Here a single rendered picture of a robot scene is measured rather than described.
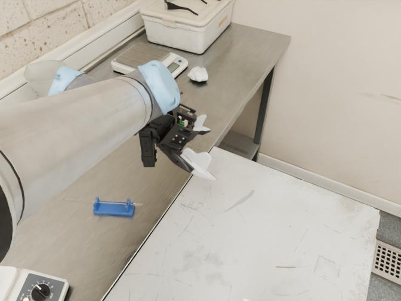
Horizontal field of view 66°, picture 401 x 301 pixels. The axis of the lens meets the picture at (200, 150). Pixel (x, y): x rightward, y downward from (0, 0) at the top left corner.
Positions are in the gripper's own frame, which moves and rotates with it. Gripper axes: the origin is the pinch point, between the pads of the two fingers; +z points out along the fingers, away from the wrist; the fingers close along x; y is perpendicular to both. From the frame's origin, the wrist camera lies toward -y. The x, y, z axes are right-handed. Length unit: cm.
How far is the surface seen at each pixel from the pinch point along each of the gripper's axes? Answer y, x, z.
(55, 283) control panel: -28.0, -22.4, -21.6
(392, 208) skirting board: -24, 43, 149
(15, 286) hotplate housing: -28.8, -23.7, -28.6
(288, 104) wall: -18, 82, 71
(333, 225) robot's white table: 3.1, -10.8, 33.2
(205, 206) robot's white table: -13.9, -3.6, 7.3
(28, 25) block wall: -25, 55, -50
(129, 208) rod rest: -22.8, -4.0, -9.8
